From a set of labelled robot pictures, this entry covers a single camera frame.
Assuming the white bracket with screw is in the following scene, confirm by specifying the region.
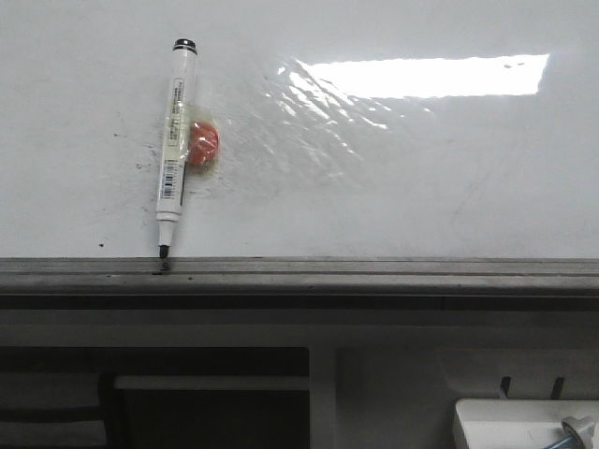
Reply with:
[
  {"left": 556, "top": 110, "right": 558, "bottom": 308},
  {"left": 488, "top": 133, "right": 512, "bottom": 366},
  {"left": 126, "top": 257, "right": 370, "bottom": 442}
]
[{"left": 453, "top": 398, "right": 598, "bottom": 448}]

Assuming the red round magnet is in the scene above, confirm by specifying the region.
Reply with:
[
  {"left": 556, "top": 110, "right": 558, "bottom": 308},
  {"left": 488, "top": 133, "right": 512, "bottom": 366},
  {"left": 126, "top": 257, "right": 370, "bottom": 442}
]
[{"left": 187, "top": 121, "right": 220, "bottom": 167}]

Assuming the grey aluminium whiteboard tray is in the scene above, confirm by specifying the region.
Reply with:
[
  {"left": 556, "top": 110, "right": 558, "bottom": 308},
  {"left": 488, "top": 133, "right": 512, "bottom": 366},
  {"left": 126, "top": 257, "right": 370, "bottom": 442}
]
[{"left": 1, "top": 257, "right": 598, "bottom": 311}]

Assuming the white whiteboard marker pen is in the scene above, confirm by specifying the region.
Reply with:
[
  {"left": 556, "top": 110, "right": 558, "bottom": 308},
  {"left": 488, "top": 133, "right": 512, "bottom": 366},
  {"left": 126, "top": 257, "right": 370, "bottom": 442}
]
[{"left": 156, "top": 38, "right": 197, "bottom": 259}]

